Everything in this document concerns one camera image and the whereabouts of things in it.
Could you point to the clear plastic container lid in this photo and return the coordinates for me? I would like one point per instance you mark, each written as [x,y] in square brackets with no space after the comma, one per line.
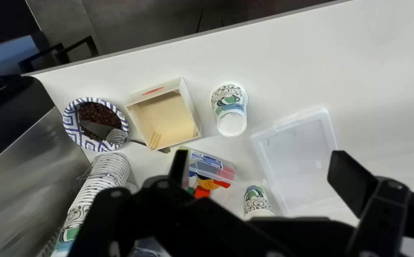
[294,151]

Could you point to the tall stack of paper cups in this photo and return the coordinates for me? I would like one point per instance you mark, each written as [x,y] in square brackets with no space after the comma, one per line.
[101,173]

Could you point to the dark coffee beans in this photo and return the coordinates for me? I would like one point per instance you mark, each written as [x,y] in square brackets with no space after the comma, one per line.
[100,113]

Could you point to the metal spoon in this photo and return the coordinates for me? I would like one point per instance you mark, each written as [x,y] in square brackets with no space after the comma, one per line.
[107,133]

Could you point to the stainless steel ice machine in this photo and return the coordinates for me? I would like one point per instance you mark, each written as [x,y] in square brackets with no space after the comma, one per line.
[21,180]

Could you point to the square wooden box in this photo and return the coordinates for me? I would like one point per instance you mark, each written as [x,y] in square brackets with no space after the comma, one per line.
[165,118]

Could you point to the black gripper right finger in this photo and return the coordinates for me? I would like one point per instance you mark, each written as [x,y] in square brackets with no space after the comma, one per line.
[351,180]

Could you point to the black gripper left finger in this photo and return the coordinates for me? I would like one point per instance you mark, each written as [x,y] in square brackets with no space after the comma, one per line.
[178,165]

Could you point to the black metal frame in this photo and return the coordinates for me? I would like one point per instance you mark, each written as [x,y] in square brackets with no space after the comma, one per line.
[58,50]

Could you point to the patterned paper cup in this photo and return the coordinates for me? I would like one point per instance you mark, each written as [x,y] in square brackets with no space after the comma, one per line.
[228,108]
[257,200]

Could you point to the blue patterned paper bowl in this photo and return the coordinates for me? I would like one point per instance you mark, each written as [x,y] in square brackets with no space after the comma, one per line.
[73,128]

